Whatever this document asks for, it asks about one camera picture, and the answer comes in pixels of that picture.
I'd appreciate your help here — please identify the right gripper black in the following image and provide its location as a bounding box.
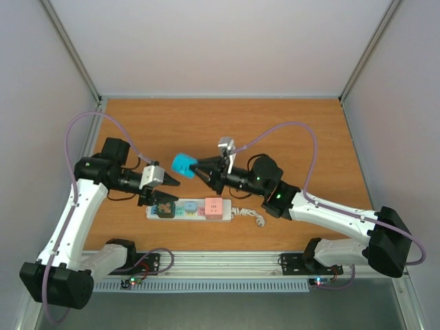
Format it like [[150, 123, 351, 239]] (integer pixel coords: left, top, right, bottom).
[[190, 156, 267, 197]]

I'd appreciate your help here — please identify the dark green cube adapter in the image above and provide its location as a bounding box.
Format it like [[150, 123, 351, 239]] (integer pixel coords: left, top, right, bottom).
[[155, 201, 176, 219]]

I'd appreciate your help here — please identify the blue round adapter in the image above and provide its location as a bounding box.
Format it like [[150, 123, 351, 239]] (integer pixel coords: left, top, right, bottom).
[[171, 153, 198, 179]]

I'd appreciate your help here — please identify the pink cube adapter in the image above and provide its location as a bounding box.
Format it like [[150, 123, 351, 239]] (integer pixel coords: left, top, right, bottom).
[[204, 197, 223, 220]]

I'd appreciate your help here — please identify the white power strip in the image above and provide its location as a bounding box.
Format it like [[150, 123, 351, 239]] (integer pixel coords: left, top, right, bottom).
[[146, 199, 232, 222]]

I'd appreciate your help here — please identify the white power strip cord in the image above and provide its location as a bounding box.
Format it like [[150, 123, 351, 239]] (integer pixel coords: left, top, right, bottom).
[[230, 206, 266, 228]]

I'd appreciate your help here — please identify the light blue small charger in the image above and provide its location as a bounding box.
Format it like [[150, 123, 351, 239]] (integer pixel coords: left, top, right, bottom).
[[184, 201, 197, 214]]

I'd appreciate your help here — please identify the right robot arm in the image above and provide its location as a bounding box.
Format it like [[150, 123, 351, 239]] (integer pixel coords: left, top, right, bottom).
[[189, 154, 411, 278]]

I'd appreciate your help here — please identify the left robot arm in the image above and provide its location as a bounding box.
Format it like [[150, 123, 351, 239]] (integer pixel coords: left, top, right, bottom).
[[19, 137, 180, 309]]

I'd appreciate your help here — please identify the left controller board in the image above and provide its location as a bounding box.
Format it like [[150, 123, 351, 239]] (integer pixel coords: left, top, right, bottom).
[[120, 277, 144, 289]]

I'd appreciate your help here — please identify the controller board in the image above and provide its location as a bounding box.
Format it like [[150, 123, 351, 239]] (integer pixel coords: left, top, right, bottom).
[[309, 276, 333, 287], [120, 277, 144, 289]]

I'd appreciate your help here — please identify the right controller board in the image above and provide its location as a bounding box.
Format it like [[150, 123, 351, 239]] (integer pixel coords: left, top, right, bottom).
[[309, 276, 333, 287]]

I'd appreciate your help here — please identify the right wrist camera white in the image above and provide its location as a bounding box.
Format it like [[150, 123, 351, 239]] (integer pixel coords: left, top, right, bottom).
[[217, 137, 236, 174]]

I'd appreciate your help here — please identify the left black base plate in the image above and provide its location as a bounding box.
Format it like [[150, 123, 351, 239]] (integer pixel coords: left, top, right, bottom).
[[109, 253, 161, 276]]

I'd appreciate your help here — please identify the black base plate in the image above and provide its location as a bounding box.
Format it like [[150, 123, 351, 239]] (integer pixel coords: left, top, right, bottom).
[[277, 252, 344, 276], [109, 253, 161, 276]]

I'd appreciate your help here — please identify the aluminium front rail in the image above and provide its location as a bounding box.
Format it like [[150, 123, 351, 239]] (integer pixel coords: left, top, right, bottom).
[[82, 250, 410, 279]]

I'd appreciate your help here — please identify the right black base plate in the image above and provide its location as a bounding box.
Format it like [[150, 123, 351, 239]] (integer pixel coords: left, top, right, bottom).
[[277, 252, 344, 276]]

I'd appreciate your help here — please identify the grey slotted cable duct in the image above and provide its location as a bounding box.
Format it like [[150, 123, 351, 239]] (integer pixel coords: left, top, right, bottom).
[[93, 278, 309, 294]]

